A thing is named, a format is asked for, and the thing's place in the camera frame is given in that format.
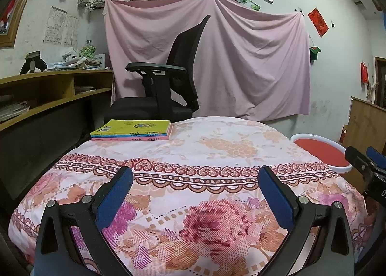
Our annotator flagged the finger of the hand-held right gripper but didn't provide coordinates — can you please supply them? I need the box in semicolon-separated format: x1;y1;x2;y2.
345;146;377;174
366;147;386;171

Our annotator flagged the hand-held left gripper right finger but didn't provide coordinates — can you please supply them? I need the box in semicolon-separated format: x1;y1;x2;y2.
253;165;355;276

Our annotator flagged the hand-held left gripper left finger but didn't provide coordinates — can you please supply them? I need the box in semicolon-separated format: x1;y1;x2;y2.
34;166;142;276

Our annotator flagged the red basin with white rim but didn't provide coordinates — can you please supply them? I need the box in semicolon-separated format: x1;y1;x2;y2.
290;133;354;173

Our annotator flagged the wooden cabinet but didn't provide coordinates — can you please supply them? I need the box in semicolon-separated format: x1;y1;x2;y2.
341;96;386;156

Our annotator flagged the blue book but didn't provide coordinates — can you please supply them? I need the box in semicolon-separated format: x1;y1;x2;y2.
91;132;170;140

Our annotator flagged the yellow book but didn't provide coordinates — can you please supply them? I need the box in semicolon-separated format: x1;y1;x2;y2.
90;119;171;137

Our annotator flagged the red hanging ornament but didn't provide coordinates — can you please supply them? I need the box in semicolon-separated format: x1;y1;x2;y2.
360;61;370;85

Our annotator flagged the floral pink blanket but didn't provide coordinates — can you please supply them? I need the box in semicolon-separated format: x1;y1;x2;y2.
8;116;374;276

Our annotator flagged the green hat ornament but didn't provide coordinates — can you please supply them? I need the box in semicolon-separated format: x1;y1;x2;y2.
308;35;322;62

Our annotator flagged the stack of newspapers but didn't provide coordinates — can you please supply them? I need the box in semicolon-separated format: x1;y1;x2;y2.
0;101;31;123

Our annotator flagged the red paper poster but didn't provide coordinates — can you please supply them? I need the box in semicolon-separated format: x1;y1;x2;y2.
308;8;329;37

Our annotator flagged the pile of papers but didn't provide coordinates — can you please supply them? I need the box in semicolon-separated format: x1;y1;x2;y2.
47;56;101;71

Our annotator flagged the wooden desk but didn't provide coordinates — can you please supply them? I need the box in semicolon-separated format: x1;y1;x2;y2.
0;68;114;201

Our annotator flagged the glass jar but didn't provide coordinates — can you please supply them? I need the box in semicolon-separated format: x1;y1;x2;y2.
79;40;97;58

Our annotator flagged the black desk device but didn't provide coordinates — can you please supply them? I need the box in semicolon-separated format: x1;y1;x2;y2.
20;51;48;75

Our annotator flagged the black office chair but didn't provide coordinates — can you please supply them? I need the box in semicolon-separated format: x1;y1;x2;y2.
104;15;212;124

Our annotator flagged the red flag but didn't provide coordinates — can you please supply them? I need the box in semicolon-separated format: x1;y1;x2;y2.
0;0;20;28

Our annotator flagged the wooden door frame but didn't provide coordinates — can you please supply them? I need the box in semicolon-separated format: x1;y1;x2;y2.
374;57;386;105

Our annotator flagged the pink wall sheet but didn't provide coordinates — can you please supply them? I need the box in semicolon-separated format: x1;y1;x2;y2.
103;0;312;123

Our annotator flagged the small paper wall calendar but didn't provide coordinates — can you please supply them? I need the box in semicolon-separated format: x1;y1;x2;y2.
63;15;79;47

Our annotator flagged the large paper wall calendar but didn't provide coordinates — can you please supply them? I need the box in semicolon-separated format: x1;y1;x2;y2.
43;6;67;44

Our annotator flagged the wire wall rack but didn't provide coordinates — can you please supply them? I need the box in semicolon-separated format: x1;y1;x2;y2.
77;0;106;11

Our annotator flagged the wooden window frame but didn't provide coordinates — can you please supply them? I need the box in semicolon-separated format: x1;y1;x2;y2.
0;0;49;50

